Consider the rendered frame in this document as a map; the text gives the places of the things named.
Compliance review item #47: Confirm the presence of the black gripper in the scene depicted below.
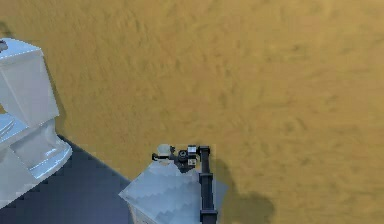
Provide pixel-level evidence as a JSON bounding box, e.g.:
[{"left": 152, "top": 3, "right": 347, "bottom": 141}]
[{"left": 151, "top": 145, "right": 190, "bottom": 174}]

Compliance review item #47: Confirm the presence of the pale round candle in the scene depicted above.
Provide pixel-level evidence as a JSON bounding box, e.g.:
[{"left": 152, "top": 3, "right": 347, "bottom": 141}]
[{"left": 156, "top": 143, "right": 172, "bottom": 165}]

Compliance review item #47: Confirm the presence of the white toilet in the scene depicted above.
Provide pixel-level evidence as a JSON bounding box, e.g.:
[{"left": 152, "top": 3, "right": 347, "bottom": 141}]
[{"left": 0, "top": 37, "right": 74, "bottom": 210}]

